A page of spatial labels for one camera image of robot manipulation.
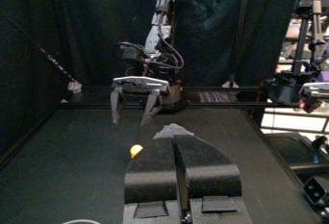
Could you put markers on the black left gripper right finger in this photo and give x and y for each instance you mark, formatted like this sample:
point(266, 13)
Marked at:
point(211, 173)

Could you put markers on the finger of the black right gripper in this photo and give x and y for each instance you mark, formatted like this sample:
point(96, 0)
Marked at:
point(151, 106)
point(116, 104)

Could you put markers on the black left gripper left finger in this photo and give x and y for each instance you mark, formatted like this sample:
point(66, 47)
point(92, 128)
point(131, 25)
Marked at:
point(149, 176)

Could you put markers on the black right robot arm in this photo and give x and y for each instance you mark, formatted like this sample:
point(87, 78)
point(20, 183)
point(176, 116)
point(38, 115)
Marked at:
point(161, 16)

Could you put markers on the yellow can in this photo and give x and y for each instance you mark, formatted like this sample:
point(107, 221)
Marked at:
point(135, 151)

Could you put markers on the black ribbed vent plate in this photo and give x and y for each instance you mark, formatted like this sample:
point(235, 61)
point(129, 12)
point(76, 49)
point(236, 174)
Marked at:
point(214, 97)

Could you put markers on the black mesh tray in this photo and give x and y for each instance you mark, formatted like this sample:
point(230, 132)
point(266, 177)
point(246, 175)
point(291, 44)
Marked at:
point(295, 149)

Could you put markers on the black cloth curtain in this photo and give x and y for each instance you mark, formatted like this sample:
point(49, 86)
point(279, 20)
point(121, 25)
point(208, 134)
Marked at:
point(85, 16)

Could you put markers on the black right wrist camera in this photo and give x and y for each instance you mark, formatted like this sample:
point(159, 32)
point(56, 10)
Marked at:
point(128, 53)

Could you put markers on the white frame clip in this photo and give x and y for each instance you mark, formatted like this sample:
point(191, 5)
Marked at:
point(75, 87)
point(230, 83)

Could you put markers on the black metal frame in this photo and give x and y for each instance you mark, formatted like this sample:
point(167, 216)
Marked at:
point(239, 104)

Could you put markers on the black table-level camera box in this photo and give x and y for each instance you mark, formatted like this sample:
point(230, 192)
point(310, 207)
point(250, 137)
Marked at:
point(315, 191)

